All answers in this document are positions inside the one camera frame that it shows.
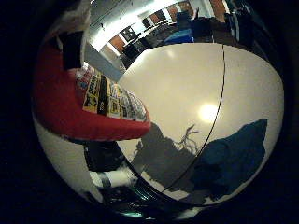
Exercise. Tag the red spray bottle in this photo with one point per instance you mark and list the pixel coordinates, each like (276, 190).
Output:
(59, 105)

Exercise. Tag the blue cloth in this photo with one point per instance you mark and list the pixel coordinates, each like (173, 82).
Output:
(232, 158)

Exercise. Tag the wooden wall shelf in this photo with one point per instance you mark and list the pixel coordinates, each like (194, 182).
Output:
(155, 17)

